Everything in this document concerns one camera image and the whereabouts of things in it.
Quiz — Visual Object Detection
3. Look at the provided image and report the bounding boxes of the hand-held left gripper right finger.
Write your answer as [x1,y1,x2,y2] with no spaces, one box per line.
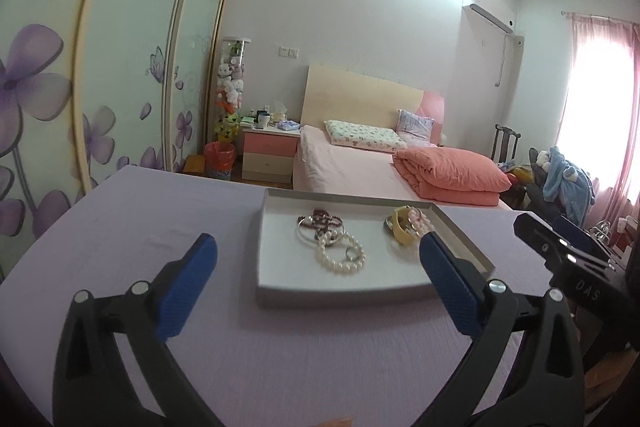
[419,231,586,427]

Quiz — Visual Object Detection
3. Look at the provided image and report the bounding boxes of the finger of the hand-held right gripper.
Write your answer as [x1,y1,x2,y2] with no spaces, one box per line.
[552,216,608,258]
[514,213,615,275]

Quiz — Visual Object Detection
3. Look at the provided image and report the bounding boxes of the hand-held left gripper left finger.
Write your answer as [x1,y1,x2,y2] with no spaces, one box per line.
[51,233,226,427]

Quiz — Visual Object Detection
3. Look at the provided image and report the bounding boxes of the grey cardboard box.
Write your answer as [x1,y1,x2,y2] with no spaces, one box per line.
[256,188,496,309]

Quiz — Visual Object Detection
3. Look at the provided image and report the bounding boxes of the pink bead bracelet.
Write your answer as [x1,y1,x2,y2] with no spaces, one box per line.
[400,205,434,238]

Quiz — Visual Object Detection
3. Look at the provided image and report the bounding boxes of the yellow bangle bracelet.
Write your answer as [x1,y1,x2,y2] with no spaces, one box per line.
[384,206,423,248]

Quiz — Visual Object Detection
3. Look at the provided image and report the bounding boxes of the thin silver hoop bangle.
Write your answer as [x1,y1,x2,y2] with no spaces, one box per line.
[297,217,346,244]

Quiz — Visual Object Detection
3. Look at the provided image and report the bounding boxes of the white pearl bracelet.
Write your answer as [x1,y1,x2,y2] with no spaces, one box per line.
[315,232,366,275]

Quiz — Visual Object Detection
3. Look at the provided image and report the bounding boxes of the black office chair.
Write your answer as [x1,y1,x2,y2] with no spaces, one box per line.
[526,147,557,214]

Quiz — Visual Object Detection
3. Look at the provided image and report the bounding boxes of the blue plush robe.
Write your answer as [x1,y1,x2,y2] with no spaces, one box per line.
[542,147,598,228]

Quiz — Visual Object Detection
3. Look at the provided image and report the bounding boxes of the colourful clothes pile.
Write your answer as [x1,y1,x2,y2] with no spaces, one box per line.
[500,161,527,188]

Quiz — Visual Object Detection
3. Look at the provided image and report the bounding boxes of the purple textured cloth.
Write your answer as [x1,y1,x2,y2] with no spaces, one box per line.
[0,164,551,427]

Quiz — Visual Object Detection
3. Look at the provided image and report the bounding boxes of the dark wooden chair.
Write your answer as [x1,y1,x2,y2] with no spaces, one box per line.
[492,124,522,165]

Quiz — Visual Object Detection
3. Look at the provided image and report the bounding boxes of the folded salmon quilt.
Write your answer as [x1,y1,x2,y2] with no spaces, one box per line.
[391,147,513,208]

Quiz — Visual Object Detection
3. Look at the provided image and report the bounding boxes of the red waste bin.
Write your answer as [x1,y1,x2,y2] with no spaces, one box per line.
[203,142,237,180]

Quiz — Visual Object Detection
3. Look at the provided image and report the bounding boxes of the pink curtain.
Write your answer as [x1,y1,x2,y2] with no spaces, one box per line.
[555,12,640,228]

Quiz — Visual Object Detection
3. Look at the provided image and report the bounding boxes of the pink and cream nightstand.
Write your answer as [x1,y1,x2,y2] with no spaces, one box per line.
[241,124,302,184]

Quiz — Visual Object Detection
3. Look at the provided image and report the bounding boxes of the bed with pink sheet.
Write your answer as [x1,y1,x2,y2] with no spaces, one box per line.
[292,124,513,208]

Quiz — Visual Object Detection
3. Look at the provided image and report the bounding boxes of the green plush toy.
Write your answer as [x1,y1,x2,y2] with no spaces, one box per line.
[214,113,239,142]

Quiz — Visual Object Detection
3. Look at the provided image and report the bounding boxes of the purple patterned pillow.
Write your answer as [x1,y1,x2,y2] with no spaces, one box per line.
[397,109,436,142]

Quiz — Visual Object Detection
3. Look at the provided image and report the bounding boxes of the white floral pillow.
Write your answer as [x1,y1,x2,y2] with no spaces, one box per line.
[324,119,408,154]

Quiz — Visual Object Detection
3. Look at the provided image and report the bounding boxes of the cream and pink headboard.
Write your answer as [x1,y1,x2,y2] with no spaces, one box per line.
[300,63,446,148]

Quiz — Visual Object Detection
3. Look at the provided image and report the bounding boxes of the clear tube of plush toys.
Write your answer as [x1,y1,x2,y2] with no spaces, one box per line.
[212,37,251,142]

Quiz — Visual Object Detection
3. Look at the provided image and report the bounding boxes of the white air conditioner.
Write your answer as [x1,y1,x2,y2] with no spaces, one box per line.
[462,0,526,36]

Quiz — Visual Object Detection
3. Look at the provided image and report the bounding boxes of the floral sliding wardrobe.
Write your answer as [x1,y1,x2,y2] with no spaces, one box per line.
[0,0,246,258]

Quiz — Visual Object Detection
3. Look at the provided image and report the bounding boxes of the wire rack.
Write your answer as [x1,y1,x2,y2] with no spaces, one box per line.
[590,219,622,249]

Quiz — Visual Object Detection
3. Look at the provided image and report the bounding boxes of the dark red bead bracelet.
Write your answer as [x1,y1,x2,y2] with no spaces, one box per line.
[306,208,346,240]

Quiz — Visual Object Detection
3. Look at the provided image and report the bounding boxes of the air conditioner hose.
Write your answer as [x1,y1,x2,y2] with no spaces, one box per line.
[494,32,517,88]

